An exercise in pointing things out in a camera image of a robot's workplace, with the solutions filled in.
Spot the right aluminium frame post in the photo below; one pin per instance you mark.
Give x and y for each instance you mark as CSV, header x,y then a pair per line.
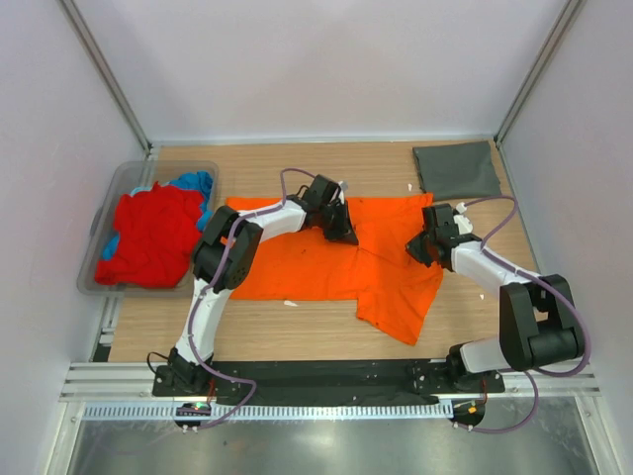
x,y
554,39

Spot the folded grey t shirt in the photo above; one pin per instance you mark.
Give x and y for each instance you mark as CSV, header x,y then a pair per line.
x,y
456,171

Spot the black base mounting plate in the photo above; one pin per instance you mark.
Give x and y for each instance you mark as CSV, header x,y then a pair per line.
x,y
380,383

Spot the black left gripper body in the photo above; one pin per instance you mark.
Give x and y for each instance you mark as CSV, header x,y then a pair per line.
x,y
334,222

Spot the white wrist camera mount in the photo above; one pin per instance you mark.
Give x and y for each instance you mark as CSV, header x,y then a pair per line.
x,y
342,188
460,219

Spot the orange t shirt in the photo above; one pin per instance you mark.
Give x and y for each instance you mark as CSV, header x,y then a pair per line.
x,y
393,292

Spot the aluminium frame post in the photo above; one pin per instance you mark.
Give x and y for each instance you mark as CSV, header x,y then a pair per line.
x,y
85,36
554,39

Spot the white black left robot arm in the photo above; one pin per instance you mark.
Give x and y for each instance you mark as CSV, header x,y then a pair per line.
x,y
222,259

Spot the clear plastic bin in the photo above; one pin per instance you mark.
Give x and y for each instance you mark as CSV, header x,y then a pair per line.
x,y
130,176

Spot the white slotted cable duct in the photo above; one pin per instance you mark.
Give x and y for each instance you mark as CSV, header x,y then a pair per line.
x,y
190,412

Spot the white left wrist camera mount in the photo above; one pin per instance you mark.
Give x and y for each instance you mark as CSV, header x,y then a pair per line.
x,y
342,188

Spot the blue t shirt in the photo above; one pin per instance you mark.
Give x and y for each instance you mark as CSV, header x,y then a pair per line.
x,y
200,181

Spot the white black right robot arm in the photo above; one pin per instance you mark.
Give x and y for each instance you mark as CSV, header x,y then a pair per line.
x,y
539,326

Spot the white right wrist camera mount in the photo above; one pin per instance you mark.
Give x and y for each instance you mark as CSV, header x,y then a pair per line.
x,y
460,219

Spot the red t shirt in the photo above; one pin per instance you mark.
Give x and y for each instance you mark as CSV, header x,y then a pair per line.
x,y
157,230

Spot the left aluminium frame post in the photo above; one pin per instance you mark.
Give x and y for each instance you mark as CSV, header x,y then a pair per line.
x,y
85,36

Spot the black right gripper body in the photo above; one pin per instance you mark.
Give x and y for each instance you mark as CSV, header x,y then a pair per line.
x,y
419,247

